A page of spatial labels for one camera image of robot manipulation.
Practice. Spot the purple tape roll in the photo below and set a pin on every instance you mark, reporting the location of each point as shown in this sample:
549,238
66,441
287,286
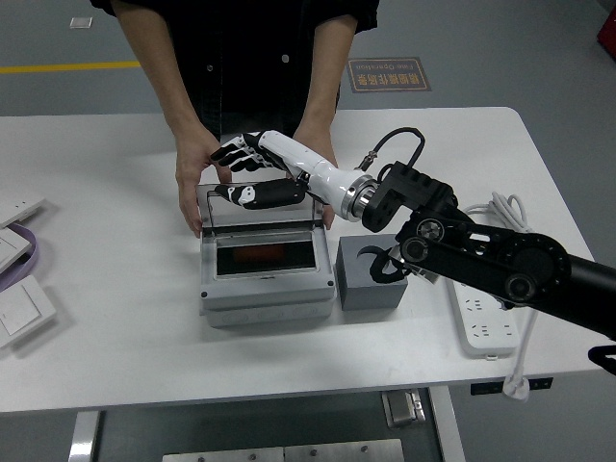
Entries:
33,250

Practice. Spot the metal table bracket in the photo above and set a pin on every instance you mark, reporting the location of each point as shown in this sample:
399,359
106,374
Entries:
403,409

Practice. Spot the white wall switch panel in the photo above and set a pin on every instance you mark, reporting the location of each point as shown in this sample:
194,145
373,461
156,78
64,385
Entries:
21,310
9,248

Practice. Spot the person's right hand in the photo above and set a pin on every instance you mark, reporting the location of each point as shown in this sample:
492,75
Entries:
192,163

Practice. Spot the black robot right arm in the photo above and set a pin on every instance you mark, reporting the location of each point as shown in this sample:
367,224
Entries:
481,260

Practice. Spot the person's left forearm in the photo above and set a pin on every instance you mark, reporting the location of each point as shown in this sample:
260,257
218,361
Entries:
327,82

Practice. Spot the white power strip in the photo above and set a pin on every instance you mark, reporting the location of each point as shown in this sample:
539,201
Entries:
486,332

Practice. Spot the white table leg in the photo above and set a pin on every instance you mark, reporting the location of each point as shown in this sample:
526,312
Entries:
84,438
447,428

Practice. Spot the white wall plate with dots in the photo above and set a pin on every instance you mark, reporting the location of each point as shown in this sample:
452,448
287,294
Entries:
21,212

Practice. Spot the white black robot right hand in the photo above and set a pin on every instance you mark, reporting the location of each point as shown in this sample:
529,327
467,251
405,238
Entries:
327,180

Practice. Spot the small silver floor plate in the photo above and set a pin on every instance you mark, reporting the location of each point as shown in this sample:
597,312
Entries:
81,23

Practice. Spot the brown floor sign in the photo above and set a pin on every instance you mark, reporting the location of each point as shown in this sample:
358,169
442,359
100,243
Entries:
387,74

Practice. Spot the grey box with clear lid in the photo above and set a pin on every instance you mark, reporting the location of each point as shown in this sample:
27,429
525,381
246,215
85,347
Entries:
264,293

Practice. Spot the grey metal base plate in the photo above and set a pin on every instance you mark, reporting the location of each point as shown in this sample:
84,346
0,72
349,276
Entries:
284,452

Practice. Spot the person's left hand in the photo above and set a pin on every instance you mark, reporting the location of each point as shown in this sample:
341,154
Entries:
317,142

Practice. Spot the person's right forearm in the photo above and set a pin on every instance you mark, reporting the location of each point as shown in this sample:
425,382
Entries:
163,72

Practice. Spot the grey cube with round hole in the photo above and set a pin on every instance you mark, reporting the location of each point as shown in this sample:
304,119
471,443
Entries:
366,296

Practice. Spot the red object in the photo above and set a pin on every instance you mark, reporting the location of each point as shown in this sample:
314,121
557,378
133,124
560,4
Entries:
608,31

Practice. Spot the person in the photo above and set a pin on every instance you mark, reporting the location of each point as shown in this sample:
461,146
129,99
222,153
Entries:
240,58

